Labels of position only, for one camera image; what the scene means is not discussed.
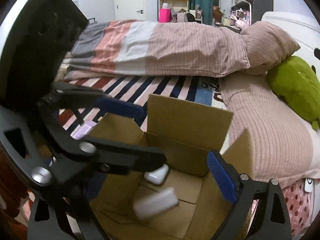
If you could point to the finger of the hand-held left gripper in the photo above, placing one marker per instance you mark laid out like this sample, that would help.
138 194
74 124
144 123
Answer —
125 158
120 107

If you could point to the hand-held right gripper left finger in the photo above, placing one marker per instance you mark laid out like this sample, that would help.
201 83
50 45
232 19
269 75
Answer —
65 227

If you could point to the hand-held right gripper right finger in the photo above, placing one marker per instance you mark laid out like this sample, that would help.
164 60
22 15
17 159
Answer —
222 177

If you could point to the white earbud case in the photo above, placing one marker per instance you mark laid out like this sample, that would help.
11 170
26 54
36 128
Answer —
156 174

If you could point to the white rectangular case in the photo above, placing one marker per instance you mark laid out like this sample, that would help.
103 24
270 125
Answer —
155 203

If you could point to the brown cardboard box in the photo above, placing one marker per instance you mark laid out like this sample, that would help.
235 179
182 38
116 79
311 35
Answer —
180 140

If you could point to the small purple box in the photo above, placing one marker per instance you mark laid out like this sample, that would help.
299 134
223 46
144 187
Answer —
83 130

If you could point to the beige striped pillow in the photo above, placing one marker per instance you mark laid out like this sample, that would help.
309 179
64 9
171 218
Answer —
265 135
267 45

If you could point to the striped pink grey duvet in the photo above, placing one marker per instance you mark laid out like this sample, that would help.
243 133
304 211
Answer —
150 50

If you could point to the dark red cloth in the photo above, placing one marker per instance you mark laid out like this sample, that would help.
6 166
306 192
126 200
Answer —
10 185

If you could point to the pink polka dot cloth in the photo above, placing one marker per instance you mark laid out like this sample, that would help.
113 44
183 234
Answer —
297 205

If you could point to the bright pink gift bag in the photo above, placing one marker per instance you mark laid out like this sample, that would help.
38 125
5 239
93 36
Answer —
165 15

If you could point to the white door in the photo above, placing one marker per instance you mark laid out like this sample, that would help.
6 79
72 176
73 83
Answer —
130 0

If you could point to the pale pink gift bag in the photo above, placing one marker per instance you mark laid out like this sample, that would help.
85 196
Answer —
181 17

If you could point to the black desk chair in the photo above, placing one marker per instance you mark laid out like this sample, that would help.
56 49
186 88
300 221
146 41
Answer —
191 17

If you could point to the green plush toy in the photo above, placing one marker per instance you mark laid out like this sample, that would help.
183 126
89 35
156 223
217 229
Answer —
292 85

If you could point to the brown plush toy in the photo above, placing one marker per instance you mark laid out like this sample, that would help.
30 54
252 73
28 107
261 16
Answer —
217 12

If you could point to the pink plastic bag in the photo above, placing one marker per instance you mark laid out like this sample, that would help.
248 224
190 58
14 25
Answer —
241 21

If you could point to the white bed headboard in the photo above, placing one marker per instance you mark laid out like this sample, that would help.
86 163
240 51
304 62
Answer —
287 22

